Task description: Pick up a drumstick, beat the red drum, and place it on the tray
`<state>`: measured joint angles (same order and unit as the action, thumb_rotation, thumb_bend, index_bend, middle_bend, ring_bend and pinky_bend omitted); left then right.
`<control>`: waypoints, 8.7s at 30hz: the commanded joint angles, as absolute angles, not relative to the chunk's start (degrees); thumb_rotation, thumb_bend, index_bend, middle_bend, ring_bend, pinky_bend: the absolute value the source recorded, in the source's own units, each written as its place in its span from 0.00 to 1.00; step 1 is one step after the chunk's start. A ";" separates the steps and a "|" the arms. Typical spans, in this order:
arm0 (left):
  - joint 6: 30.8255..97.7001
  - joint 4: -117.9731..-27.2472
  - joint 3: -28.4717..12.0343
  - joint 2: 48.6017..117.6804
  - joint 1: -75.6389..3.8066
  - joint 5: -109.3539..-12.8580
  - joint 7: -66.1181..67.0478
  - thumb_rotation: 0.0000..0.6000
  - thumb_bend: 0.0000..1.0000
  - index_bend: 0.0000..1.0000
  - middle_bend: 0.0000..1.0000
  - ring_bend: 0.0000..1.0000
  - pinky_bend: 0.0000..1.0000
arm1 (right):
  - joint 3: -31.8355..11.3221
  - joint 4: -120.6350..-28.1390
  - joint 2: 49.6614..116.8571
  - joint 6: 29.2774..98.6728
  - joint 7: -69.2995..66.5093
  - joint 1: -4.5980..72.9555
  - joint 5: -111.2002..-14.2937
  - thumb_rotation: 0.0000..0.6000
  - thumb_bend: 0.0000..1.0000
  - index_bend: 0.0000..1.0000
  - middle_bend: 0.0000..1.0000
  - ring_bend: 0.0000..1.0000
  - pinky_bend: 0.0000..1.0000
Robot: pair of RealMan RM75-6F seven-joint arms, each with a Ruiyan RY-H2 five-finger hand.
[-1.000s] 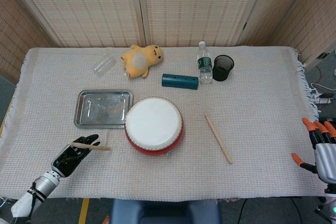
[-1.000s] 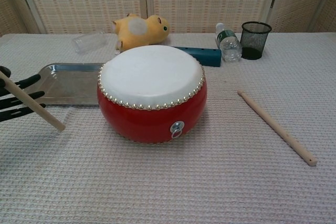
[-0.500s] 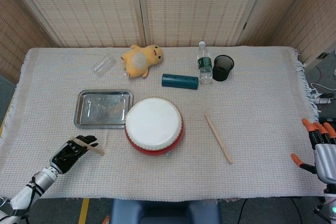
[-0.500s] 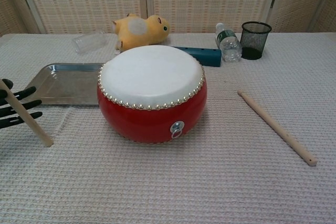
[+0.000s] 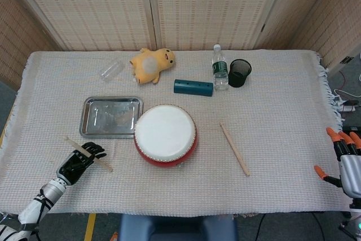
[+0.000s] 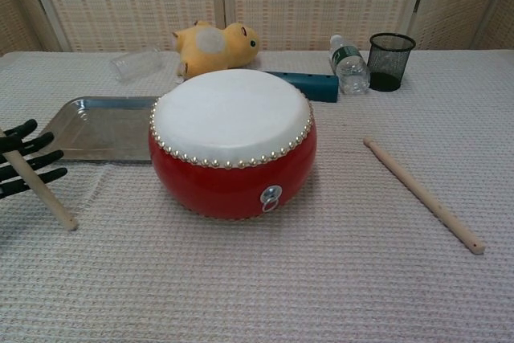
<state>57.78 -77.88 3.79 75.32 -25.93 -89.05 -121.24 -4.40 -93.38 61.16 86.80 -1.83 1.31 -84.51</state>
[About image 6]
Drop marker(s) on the black mesh pen cup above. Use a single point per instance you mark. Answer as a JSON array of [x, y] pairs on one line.
[[391, 62]]

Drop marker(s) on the clear plastic cup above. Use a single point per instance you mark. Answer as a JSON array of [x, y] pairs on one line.
[[134, 65]]

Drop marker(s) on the stainless steel tray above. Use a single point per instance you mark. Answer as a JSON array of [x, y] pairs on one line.
[[100, 130]]

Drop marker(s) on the red drum white skin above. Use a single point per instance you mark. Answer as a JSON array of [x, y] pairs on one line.
[[233, 126]]

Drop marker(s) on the teal blue box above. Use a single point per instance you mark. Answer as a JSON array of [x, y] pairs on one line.
[[317, 86]]

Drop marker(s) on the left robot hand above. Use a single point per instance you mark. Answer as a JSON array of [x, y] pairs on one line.
[[8, 144]]

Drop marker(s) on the wooden drumstick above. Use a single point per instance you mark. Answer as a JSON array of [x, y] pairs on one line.
[[42, 190], [421, 194]]

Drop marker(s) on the white woven tablecloth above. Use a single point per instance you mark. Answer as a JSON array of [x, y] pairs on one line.
[[257, 287]]

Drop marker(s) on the beige woven folding screen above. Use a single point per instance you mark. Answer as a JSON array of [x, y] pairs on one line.
[[132, 1]]

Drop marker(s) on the yellow plush toy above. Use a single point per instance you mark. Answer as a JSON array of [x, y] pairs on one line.
[[217, 51]]

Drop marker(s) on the green label water bottle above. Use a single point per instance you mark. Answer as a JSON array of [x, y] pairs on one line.
[[350, 66]]

